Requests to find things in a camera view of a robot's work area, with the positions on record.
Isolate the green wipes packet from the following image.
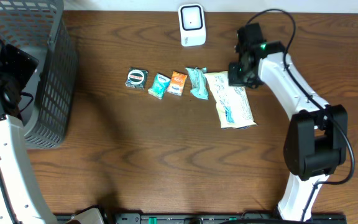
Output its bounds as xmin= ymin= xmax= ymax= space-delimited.
xmin=186 ymin=67 xmax=208 ymax=100

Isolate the white yellow snack bag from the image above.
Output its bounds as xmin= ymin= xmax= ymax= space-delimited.
xmin=205 ymin=71 xmax=257 ymax=129

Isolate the orange tissue pack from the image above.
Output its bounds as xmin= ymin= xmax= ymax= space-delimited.
xmin=167 ymin=71 xmax=188 ymax=96

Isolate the teal Kleenex tissue pack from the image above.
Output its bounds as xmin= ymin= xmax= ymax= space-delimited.
xmin=148 ymin=73 xmax=171 ymax=100

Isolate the green round-label packet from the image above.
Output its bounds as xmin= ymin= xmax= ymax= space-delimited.
xmin=125 ymin=68 xmax=149 ymax=90

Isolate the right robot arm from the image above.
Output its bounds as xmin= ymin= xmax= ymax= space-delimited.
xmin=228 ymin=23 xmax=347 ymax=222

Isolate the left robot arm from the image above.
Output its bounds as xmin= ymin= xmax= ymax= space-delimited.
xmin=0 ymin=39 xmax=78 ymax=223

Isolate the white barcode scanner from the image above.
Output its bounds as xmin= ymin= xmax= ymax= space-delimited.
xmin=178 ymin=3 xmax=206 ymax=47

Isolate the grey plastic mesh basket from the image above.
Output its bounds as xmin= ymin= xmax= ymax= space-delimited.
xmin=0 ymin=0 xmax=78 ymax=149

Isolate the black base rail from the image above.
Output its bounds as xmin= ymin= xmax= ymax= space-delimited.
xmin=54 ymin=212 xmax=348 ymax=224

